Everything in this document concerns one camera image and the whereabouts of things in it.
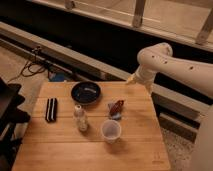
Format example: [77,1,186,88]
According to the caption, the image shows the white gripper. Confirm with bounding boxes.
[126,66,154,93]

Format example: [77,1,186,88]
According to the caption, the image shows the small clear plastic bottle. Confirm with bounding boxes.
[74,105,88,132]

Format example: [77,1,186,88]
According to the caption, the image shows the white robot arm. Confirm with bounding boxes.
[126,43,213,171]

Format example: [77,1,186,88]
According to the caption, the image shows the red blue snack packet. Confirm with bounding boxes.
[108,100,124,120]

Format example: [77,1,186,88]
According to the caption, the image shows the dark round bowl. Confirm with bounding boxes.
[71,81,101,105]

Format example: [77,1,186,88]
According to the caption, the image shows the clear plastic cup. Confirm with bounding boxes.
[101,120,121,143]

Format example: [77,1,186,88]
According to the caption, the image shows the blue object on floor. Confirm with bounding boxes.
[50,73,65,82]

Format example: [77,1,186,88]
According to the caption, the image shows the black chair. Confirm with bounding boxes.
[0,77,30,171]

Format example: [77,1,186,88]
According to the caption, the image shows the floor cables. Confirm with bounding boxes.
[7,45,53,84]

